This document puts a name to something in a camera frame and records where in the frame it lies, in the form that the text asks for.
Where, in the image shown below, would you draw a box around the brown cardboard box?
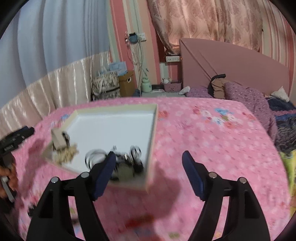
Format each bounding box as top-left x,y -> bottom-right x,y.
118,71 -> 136,97

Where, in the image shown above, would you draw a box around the green water bottle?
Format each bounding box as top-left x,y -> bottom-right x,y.
141,77 -> 152,93

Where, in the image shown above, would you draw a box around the blue sheer curtain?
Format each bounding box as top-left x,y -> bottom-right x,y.
1,1 -> 110,105

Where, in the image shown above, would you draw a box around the colourful cartoon blanket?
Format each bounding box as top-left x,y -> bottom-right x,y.
280,150 -> 295,216

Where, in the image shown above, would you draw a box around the black cord bundle red charm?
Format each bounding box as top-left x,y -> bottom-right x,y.
85,146 -> 144,182

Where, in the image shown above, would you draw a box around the pink patterned curtain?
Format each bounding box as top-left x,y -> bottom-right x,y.
147,0 -> 263,55

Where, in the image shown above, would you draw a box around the white shallow cardboard tray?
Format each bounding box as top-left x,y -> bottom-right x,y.
41,103 -> 159,194

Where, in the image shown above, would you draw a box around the white tissue cloth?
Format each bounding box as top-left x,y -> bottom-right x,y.
271,86 -> 290,102

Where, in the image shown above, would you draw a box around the beige scrunchie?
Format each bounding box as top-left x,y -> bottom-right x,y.
53,144 -> 79,165

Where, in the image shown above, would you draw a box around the pink padded headboard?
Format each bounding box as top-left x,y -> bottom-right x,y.
180,38 -> 290,94

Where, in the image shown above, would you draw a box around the black white patterned tote bag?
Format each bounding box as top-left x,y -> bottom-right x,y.
91,71 -> 121,100

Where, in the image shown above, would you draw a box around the wall socket with charger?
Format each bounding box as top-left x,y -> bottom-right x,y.
125,33 -> 147,44

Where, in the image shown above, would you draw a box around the brown bag black strap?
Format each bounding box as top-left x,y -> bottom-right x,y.
207,73 -> 230,99

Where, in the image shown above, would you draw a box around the white power strip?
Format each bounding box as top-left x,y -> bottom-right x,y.
166,56 -> 182,63

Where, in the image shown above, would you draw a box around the purple dotted pillow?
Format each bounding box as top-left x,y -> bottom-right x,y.
186,79 -> 278,142

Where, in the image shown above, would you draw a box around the light blue gift bag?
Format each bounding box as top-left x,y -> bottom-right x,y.
109,61 -> 128,76

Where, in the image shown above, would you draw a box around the pink floral bedsheet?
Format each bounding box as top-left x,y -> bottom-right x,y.
14,98 -> 290,240

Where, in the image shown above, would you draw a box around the pink plastic basket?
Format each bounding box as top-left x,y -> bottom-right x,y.
164,81 -> 182,92

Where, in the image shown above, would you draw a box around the dark knitted blanket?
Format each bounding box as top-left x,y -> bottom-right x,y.
267,96 -> 295,154

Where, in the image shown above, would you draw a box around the person's left hand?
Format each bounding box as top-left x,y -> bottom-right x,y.
0,157 -> 18,199

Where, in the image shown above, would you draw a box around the white charging cables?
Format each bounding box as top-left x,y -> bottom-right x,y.
125,41 -> 149,90

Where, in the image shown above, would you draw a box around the cream satin drape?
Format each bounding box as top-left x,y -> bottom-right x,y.
1,52 -> 111,137

